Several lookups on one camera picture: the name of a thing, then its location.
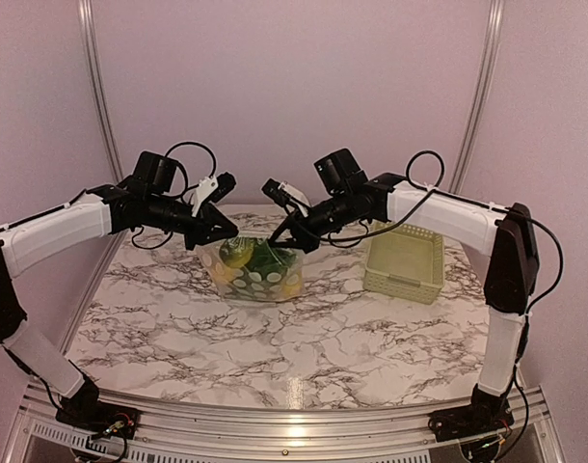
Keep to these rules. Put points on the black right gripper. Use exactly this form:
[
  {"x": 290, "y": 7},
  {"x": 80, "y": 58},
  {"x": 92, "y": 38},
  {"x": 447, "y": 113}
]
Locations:
[{"x": 306, "y": 237}]

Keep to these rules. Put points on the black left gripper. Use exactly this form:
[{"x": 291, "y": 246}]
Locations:
[{"x": 202, "y": 230}]

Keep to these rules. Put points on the polka dot zip top bag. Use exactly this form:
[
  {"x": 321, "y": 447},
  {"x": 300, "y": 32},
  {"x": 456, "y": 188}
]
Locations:
[{"x": 240, "y": 283}]

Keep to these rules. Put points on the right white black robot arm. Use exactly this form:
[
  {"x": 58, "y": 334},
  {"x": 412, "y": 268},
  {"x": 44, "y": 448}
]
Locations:
[{"x": 505, "y": 235}]

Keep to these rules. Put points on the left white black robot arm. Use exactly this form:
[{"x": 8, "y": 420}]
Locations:
[{"x": 142, "y": 199}]

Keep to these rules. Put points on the yellow fake fruit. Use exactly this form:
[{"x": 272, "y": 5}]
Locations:
[{"x": 237, "y": 252}]

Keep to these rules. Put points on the green fake cucumber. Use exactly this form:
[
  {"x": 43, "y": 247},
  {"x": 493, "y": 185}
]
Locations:
[{"x": 266, "y": 259}]

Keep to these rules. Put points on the pale green plastic basket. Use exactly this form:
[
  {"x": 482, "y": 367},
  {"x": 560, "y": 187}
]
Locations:
[{"x": 406, "y": 263}]

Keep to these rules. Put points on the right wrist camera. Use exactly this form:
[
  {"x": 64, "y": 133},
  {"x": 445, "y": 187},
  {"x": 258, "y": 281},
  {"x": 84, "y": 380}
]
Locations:
[{"x": 285, "y": 195}]

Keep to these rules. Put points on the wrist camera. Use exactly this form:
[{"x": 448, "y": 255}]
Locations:
[
  {"x": 285, "y": 195},
  {"x": 211, "y": 190}
]

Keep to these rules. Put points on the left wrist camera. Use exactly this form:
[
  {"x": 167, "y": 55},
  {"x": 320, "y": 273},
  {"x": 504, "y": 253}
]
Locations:
[{"x": 211, "y": 190}]

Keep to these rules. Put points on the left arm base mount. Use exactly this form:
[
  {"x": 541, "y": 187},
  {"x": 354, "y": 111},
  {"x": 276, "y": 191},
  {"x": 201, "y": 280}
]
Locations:
[{"x": 104, "y": 420}]

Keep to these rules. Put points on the left aluminium frame post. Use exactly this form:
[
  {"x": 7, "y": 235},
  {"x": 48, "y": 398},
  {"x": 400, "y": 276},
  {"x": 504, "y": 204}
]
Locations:
[{"x": 90, "y": 45}]

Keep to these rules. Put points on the aluminium frame post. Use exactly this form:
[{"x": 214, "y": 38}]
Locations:
[
  {"x": 482, "y": 89},
  {"x": 90, "y": 45}
]

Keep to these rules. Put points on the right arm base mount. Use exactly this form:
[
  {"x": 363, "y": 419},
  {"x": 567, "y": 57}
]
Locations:
[{"x": 466, "y": 421}]

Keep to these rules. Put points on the front aluminium rail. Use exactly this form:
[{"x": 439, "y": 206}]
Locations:
[{"x": 170, "y": 431}]

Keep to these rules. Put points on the right aluminium frame post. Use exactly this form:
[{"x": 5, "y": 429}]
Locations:
[{"x": 482, "y": 89}]

